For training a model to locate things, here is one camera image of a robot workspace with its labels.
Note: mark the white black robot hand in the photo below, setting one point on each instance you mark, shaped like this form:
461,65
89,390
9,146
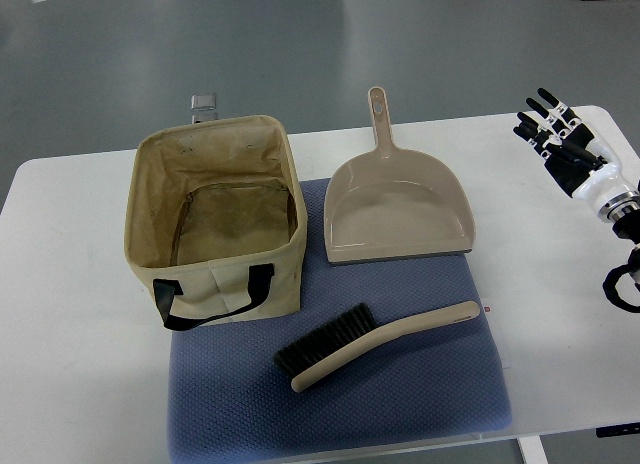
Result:
578,158

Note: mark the beige hand broom black bristles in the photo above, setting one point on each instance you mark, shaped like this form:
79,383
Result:
353,333

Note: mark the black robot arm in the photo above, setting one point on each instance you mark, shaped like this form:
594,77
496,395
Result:
625,219

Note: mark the yellow fabric bag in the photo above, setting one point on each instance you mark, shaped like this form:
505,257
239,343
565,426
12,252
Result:
216,224

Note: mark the beige plastic dustpan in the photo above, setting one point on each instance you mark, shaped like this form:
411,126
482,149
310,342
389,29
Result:
392,203

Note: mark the black table control panel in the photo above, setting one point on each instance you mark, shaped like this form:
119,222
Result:
618,430

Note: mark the white table leg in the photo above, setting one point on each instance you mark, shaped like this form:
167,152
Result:
532,450

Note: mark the blue mesh cushion mat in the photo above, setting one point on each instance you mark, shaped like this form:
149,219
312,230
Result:
229,403

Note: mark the metal bracket on floor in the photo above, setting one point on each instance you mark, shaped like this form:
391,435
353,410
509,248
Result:
203,108

